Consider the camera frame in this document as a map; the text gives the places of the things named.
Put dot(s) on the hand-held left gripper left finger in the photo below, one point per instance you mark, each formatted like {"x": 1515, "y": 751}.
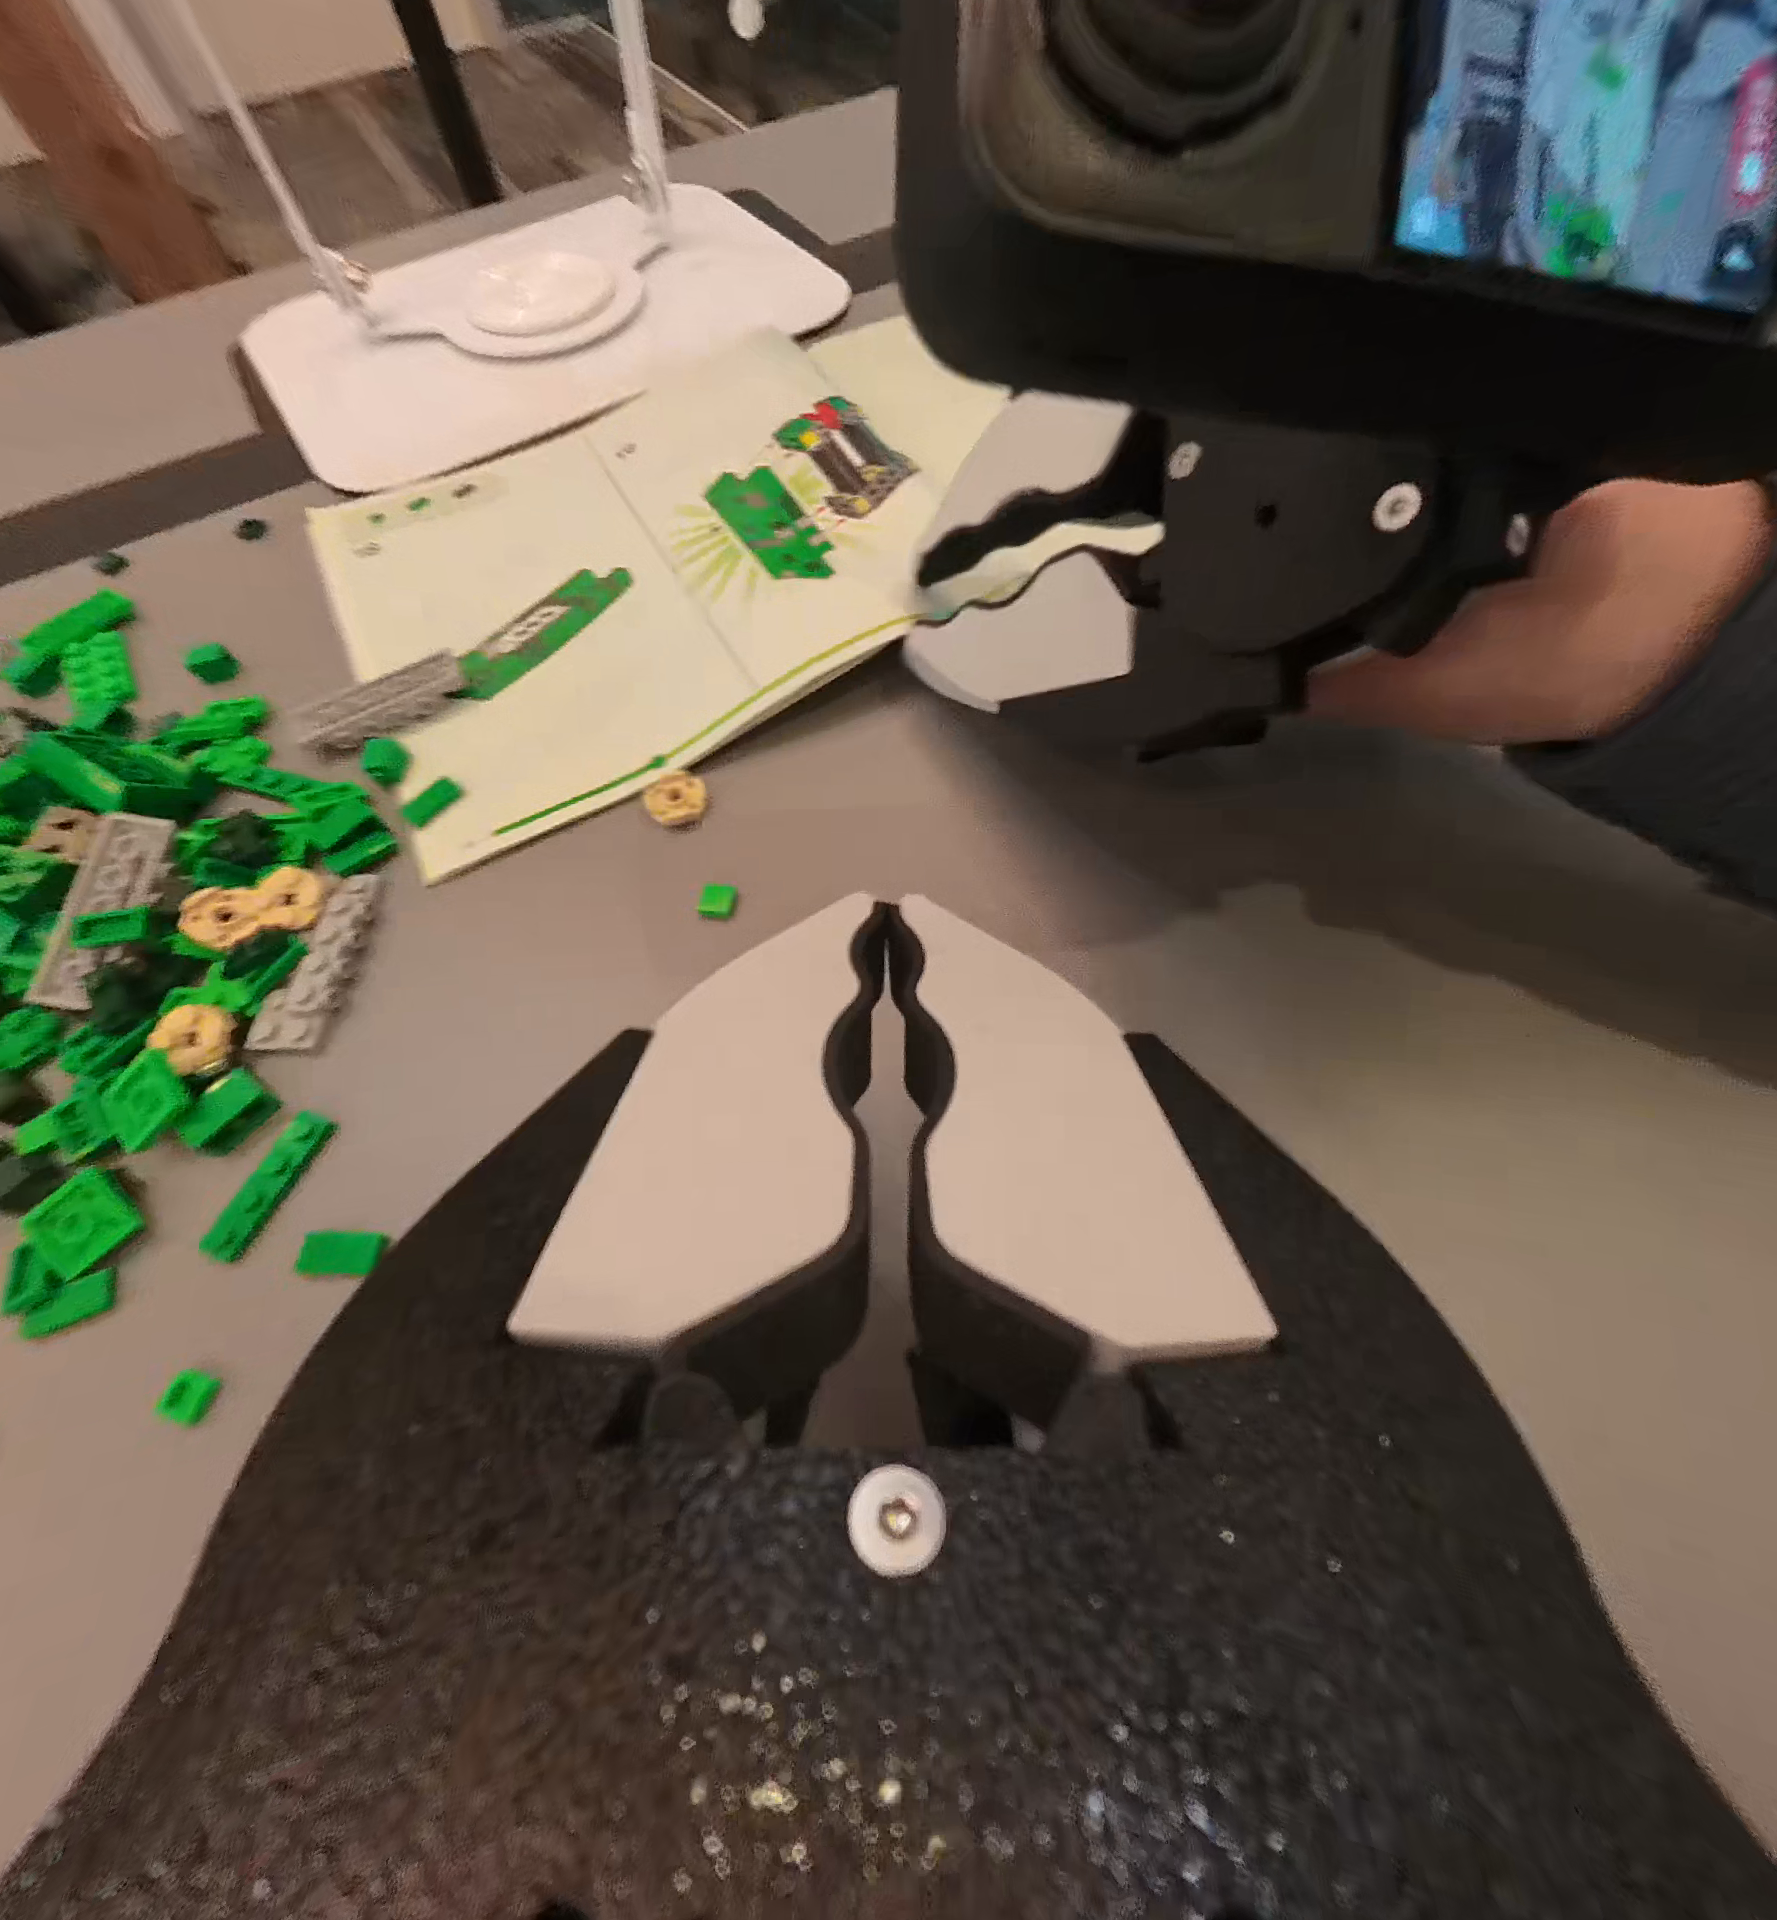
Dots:
{"x": 709, "y": 1157}

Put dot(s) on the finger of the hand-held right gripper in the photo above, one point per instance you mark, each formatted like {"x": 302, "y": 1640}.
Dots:
{"x": 1039, "y": 644}
{"x": 1032, "y": 452}

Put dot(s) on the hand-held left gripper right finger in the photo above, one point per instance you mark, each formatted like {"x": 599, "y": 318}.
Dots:
{"x": 1082, "y": 1188}

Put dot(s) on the brick building instruction booklet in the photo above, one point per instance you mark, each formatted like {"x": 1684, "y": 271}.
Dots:
{"x": 632, "y": 701}

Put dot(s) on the person's right forearm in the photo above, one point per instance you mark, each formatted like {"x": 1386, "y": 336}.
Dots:
{"x": 1756, "y": 751}

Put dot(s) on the person's right hand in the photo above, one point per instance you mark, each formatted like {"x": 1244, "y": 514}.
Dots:
{"x": 1608, "y": 615}

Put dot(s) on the tan round stud piece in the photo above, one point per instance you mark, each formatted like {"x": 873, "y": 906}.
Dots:
{"x": 675, "y": 798}

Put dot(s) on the green flat rectangular plate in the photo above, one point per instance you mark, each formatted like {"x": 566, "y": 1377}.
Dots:
{"x": 340, "y": 1255}

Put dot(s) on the grey studded plate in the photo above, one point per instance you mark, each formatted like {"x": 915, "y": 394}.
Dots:
{"x": 380, "y": 701}

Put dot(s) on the white stand with clear rods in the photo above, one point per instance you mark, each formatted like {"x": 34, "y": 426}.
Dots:
{"x": 380, "y": 406}

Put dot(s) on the pile of green toy bricks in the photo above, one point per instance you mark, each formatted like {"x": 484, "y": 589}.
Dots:
{"x": 94, "y": 902}

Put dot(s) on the black metal leg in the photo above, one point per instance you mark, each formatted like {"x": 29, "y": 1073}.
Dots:
{"x": 447, "y": 89}

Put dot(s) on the wooden post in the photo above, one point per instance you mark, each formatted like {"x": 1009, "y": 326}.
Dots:
{"x": 105, "y": 135}

